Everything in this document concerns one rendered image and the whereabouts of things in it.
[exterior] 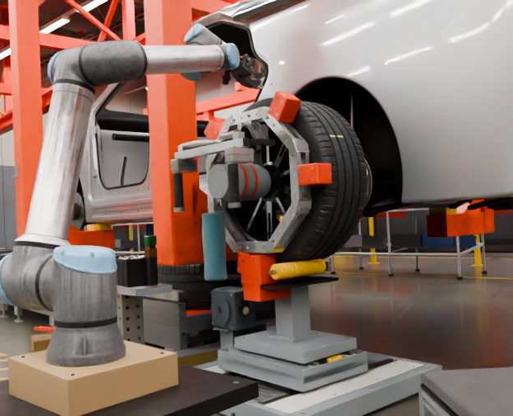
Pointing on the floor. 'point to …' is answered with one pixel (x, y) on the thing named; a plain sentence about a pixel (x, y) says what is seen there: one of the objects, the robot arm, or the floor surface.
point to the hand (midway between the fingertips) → (258, 87)
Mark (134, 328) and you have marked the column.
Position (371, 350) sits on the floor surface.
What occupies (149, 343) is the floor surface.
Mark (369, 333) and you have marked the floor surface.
